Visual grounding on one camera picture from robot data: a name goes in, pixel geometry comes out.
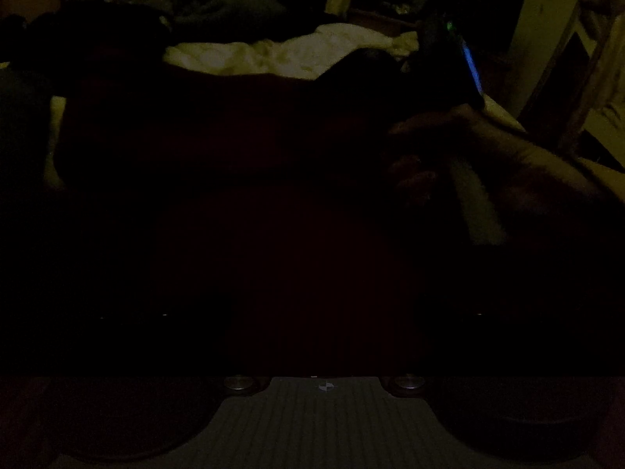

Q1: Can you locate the person's right forearm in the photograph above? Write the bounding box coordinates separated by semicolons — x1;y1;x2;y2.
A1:
498;137;625;255

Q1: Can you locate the person's right hand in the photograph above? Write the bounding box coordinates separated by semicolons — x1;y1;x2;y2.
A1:
383;104;543;211

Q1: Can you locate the black clothes pile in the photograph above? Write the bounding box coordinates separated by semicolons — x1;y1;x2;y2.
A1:
0;0;171;89

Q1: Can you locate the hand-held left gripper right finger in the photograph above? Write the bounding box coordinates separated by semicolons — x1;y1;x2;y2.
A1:
391;308;594;392

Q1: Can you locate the dark red sweater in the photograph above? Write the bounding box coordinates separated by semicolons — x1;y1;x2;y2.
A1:
51;49;421;377

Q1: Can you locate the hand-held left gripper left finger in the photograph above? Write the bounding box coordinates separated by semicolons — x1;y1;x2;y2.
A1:
61;308;245;392

